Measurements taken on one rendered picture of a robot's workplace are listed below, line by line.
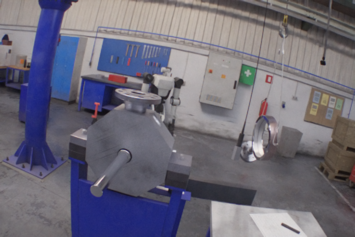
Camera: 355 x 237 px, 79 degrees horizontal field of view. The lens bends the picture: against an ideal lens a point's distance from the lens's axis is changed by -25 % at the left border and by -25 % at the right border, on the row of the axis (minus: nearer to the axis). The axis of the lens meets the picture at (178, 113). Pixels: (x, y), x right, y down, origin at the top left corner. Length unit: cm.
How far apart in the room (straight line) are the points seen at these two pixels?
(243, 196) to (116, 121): 107
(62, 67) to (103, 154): 570
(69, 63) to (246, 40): 445
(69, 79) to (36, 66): 384
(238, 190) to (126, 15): 588
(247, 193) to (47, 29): 269
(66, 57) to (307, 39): 629
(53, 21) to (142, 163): 221
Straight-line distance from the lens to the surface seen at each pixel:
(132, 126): 146
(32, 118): 338
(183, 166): 149
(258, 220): 162
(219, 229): 143
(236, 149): 240
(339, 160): 602
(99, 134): 153
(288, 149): 668
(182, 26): 679
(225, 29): 676
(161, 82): 360
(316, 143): 757
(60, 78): 719
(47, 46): 323
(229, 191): 199
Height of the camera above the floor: 165
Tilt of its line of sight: 11 degrees down
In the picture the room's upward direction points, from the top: 12 degrees clockwise
